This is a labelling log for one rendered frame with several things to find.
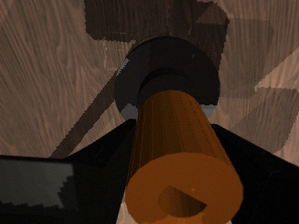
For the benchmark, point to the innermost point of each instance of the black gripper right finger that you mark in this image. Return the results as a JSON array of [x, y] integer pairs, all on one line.
[[270, 184]]

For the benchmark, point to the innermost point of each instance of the orange cylindrical knob with hole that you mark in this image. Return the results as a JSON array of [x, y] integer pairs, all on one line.
[[179, 172]]

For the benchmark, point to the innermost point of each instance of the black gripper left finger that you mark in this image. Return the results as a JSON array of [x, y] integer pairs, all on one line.
[[86, 187]]

